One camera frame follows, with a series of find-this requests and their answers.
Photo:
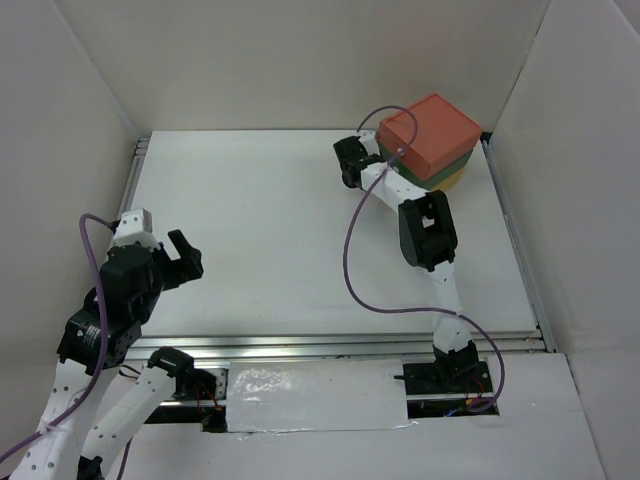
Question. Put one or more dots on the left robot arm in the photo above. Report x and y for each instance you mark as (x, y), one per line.
(72, 440)

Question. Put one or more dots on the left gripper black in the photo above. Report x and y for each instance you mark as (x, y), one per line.
(189, 267)

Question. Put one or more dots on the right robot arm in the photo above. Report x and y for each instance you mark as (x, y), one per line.
(428, 241)

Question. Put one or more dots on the orange drawer box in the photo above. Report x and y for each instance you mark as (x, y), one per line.
(444, 135)

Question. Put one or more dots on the green drawer box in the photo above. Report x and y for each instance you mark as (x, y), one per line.
(440, 172)

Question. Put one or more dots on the white foil covered panel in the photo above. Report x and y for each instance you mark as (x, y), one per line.
(331, 395)

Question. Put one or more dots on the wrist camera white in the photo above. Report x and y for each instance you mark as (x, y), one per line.
(368, 140)
(135, 228)

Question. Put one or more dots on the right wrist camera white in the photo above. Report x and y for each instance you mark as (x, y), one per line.
(368, 140)

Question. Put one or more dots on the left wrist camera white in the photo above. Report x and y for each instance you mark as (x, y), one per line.
(135, 228)

